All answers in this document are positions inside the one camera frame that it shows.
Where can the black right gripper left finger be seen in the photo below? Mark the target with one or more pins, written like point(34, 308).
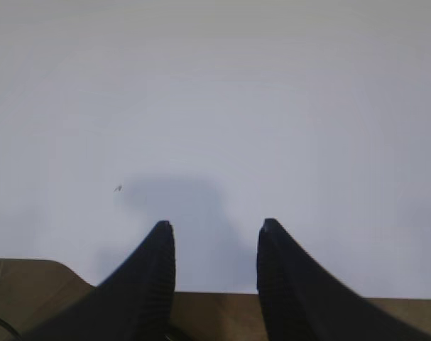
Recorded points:
point(134, 303)

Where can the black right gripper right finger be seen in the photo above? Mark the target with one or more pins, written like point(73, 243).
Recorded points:
point(300, 300)

